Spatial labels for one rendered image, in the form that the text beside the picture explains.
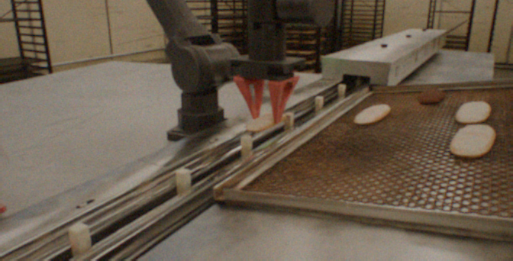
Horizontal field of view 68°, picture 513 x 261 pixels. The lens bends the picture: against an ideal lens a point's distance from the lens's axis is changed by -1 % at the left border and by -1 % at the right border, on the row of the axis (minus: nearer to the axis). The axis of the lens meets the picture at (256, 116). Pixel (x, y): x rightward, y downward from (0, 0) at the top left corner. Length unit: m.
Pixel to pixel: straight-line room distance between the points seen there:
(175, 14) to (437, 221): 0.56
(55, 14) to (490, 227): 5.39
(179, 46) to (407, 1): 7.08
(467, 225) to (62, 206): 0.37
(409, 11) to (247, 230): 7.40
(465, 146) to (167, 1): 0.54
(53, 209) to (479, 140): 0.43
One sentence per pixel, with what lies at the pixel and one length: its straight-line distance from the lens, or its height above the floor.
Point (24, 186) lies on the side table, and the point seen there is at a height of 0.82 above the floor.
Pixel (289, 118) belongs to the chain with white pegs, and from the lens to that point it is 0.68.
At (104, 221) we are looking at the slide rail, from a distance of 0.43.
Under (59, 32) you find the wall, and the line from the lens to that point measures 5.53.
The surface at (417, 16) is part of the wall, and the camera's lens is 7.61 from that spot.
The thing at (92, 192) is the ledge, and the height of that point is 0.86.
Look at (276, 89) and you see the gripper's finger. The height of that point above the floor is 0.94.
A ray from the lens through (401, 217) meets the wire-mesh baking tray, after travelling 0.29.
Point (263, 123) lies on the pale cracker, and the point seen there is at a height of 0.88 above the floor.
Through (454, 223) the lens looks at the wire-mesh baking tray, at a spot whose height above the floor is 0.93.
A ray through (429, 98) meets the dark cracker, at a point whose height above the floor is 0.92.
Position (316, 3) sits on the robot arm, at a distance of 0.51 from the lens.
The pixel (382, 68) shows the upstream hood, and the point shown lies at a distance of 1.00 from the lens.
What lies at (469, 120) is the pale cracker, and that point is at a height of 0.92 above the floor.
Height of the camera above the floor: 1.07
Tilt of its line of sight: 17 degrees down
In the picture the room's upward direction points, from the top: straight up
